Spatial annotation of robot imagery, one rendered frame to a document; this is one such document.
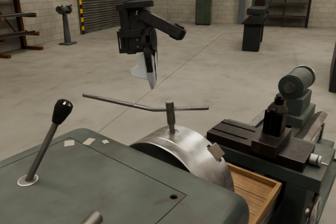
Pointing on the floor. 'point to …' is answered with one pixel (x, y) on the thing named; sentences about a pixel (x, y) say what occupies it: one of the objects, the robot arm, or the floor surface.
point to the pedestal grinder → (65, 23)
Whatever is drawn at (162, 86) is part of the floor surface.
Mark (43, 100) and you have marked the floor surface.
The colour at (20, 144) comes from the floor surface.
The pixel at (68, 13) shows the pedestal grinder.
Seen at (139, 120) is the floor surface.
